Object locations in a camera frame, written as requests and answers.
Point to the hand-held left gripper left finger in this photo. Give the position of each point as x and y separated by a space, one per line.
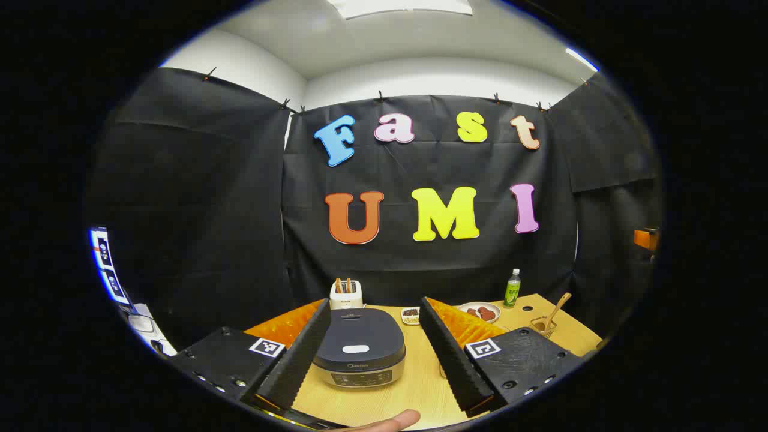
300 360

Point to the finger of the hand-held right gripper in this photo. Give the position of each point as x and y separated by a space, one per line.
645 239

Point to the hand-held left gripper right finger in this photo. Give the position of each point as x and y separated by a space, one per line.
450 354

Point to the dark grey rice cooker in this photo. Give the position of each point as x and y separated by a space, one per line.
360 336

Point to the wooden spoon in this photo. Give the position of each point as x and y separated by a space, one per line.
559 304

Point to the white round plate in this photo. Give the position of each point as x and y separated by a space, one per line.
480 319

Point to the small white divided dish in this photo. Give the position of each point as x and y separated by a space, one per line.
411 314

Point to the white toaster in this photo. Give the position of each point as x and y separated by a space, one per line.
346 300

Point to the green drink bottle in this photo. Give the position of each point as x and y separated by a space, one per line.
512 291

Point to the black backdrop cloth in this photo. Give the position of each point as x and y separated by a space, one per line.
420 270

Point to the white side desk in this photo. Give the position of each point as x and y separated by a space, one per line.
159 339

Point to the black computer mouse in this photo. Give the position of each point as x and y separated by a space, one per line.
158 347

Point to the flat white box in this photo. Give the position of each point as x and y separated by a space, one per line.
142 323

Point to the small ceiling light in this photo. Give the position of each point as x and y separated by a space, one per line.
581 59

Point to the computer monitor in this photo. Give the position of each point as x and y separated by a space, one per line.
108 264

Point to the large ceiling light panel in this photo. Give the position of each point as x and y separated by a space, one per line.
402 7

